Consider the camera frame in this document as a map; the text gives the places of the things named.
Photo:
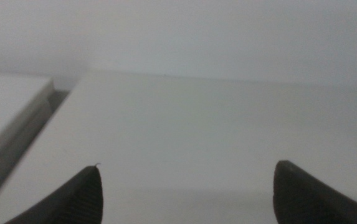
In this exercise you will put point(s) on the white side table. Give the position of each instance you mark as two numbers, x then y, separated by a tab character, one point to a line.
7	102

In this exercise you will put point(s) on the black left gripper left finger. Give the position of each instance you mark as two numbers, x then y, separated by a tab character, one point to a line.
78	199

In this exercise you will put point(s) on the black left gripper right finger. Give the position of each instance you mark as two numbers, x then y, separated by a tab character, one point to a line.
299	199

